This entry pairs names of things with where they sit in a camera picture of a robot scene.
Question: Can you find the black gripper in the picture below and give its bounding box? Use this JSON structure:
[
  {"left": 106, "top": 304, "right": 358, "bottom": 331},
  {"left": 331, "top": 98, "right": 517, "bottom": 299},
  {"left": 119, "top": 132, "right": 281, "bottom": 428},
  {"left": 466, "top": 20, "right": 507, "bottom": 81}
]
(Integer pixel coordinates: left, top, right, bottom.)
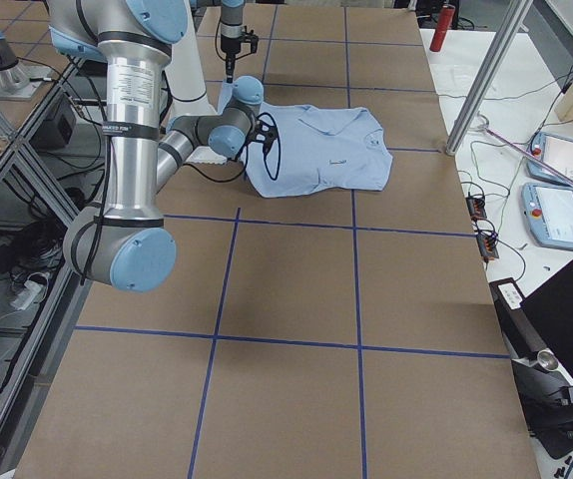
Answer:
[{"left": 219, "top": 22, "right": 259, "bottom": 83}]

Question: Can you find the light blue t-shirt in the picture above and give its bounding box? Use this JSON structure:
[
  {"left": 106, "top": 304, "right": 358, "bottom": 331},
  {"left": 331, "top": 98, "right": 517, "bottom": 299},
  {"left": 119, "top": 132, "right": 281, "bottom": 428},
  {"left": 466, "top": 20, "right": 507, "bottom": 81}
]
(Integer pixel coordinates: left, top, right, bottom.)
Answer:
[{"left": 241, "top": 103, "right": 393, "bottom": 198}]

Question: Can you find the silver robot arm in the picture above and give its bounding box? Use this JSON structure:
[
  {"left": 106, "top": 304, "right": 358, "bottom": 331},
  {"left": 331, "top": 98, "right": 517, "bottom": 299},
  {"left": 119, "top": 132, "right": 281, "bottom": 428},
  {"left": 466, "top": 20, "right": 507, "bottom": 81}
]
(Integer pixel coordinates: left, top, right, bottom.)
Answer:
[
  {"left": 190, "top": 0, "right": 259, "bottom": 84},
  {"left": 48, "top": 1, "right": 264, "bottom": 292}
]

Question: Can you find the red cylinder bottle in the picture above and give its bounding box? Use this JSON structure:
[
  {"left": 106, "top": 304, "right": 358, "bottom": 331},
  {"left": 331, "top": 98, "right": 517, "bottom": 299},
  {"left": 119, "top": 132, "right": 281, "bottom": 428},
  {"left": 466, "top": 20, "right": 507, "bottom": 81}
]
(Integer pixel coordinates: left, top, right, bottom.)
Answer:
[{"left": 429, "top": 4, "right": 457, "bottom": 52}]

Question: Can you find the reacher grabber stick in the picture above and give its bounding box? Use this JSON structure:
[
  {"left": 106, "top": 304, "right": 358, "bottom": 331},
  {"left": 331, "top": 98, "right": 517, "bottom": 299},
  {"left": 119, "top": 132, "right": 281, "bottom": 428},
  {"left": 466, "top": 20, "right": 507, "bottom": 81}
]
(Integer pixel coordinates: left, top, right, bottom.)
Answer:
[{"left": 469, "top": 112, "right": 573, "bottom": 188}]

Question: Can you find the far blue teach pendant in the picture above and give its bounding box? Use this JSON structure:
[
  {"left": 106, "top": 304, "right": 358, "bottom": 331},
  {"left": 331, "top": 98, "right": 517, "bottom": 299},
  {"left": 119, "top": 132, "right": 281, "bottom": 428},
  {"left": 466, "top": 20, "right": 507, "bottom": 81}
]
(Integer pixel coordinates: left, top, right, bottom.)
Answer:
[{"left": 529, "top": 132, "right": 573, "bottom": 180}]

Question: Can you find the blue teach pendant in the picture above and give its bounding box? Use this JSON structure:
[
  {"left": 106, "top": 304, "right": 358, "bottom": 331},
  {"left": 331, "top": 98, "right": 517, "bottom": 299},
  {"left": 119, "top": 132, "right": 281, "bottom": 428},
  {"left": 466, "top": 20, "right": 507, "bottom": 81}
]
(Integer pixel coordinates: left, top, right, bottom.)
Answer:
[
  {"left": 521, "top": 183, "right": 573, "bottom": 250},
  {"left": 529, "top": 132, "right": 573, "bottom": 180}
]

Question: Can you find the near blue teach pendant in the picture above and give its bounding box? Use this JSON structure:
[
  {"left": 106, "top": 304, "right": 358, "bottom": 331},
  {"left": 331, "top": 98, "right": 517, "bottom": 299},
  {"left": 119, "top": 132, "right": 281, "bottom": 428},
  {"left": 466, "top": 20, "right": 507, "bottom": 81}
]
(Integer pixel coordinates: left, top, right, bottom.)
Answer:
[{"left": 521, "top": 183, "right": 573, "bottom": 250}]

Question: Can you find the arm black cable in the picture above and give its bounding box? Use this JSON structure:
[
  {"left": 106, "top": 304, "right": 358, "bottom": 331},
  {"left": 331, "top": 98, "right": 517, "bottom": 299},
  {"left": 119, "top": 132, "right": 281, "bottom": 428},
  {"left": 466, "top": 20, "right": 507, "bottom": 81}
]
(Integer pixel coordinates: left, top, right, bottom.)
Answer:
[{"left": 186, "top": 112, "right": 283, "bottom": 184}]

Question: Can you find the aluminium frame post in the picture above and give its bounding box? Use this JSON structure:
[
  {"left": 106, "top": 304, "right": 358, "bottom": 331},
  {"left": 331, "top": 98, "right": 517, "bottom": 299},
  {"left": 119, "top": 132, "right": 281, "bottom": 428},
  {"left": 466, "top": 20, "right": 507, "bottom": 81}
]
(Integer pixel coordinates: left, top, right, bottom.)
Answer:
[{"left": 445, "top": 0, "right": 533, "bottom": 156}]

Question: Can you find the aluminium truss frame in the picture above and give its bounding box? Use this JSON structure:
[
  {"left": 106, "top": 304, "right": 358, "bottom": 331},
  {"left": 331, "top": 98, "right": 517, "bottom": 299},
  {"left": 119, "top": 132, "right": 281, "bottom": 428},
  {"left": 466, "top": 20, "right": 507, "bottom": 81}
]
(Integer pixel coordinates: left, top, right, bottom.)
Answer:
[{"left": 0, "top": 44, "right": 104, "bottom": 474}]

